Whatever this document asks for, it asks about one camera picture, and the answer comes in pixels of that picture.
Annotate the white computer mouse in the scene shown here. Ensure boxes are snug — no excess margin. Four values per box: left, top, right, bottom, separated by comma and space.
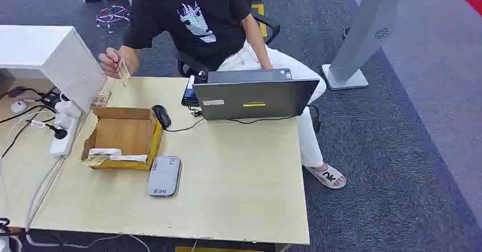
10, 100, 28, 114

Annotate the chrome chair base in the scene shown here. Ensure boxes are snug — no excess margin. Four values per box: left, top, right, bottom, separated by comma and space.
95, 5, 131, 34

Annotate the white plug adapter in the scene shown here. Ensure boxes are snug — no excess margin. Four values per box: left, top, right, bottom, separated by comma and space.
53, 113, 74, 131
55, 100, 82, 119

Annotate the black computer mouse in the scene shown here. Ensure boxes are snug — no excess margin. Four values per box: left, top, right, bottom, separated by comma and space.
151, 104, 172, 130

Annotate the white power strip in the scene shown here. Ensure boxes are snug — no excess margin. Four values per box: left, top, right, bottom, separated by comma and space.
49, 114, 81, 158

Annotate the person's right hand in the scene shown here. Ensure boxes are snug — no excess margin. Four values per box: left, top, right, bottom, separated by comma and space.
98, 47, 126, 80

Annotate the white card stack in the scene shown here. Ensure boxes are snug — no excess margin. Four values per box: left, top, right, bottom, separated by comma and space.
88, 148, 149, 164

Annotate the white cabinet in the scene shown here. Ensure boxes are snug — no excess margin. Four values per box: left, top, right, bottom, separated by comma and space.
0, 25, 107, 115

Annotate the black power adapter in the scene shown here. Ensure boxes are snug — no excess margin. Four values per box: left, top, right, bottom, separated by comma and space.
40, 90, 64, 107

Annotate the black mouse cable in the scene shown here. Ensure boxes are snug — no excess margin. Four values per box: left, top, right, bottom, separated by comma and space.
165, 116, 206, 133

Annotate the grey floor stand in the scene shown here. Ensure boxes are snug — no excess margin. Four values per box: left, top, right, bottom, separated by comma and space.
321, 0, 402, 91

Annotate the grey card reader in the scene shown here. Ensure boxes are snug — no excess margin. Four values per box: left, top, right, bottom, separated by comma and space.
146, 155, 182, 199

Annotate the black laptop power cable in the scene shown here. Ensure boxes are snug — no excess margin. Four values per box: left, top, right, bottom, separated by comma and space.
228, 105, 322, 134

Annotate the white cable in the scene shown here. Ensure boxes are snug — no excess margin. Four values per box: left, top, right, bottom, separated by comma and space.
23, 155, 152, 252

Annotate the person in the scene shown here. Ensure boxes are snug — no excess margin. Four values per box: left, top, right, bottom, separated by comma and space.
98, 0, 347, 190

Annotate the yellow floor tape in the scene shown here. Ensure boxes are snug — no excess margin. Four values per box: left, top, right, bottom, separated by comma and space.
251, 3, 268, 39

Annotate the black plug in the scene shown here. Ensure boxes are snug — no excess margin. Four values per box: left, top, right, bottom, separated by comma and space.
44, 123, 69, 141

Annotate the wooden card box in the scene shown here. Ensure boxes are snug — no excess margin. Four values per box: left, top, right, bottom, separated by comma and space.
81, 106, 164, 171

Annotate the grey laptop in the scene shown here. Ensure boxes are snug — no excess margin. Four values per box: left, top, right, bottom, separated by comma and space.
192, 68, 321, 121

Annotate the black office chair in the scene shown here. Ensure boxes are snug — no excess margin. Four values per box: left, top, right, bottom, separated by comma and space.
176, 12, 282, 79

